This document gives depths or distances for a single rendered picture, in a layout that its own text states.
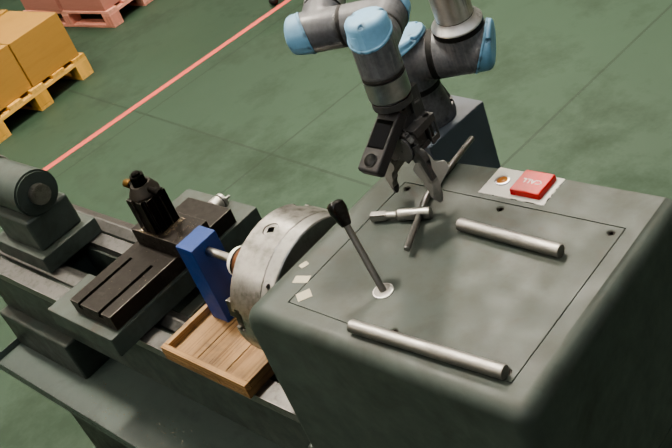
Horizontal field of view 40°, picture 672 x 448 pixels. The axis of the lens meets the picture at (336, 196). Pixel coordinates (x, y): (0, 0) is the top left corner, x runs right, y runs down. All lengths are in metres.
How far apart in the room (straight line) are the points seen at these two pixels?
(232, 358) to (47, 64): 4.43
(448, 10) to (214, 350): 0.92
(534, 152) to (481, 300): 2.56
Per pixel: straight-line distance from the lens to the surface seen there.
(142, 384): 2.77
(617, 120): 4.07
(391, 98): 1.55
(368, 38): 1.50
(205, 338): 2.22
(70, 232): 2.82
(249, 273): 1.80
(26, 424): 3.84
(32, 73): 6.30
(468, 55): 2.08
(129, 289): 2.35
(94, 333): 2.37
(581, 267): 1.47
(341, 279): 1.59
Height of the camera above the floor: 2.23
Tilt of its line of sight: 33 degrees down
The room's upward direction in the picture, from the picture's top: 22 degrees counter-clockwise
